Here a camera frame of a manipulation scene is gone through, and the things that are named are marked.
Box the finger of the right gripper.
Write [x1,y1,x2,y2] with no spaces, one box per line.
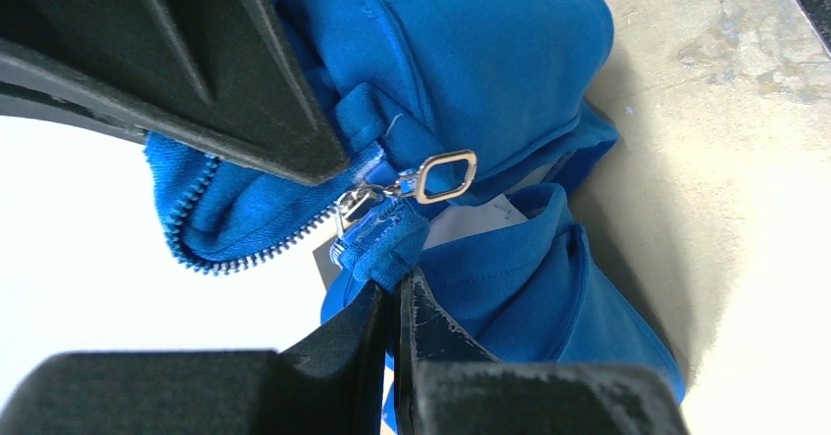
[1,0,349,185]

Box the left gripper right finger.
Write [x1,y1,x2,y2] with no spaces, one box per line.
[395,269,688,434]

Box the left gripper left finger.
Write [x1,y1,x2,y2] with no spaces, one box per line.
[1,285,387,434]

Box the blue zip jacket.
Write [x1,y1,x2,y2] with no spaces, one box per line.
[145,0,685,434]

